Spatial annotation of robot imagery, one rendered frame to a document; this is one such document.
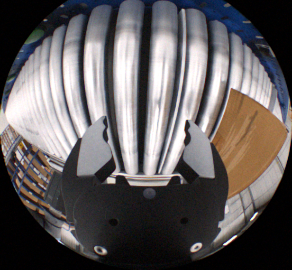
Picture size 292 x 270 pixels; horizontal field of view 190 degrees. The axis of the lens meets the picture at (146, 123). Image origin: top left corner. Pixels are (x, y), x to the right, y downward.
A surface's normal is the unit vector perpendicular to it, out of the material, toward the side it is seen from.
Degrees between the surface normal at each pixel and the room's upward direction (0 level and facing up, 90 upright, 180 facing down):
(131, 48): 27
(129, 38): 14
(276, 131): 90
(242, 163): 91
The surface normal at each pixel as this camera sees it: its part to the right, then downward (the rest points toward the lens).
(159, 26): -0.48, 0.45
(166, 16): -0.05, 0.53
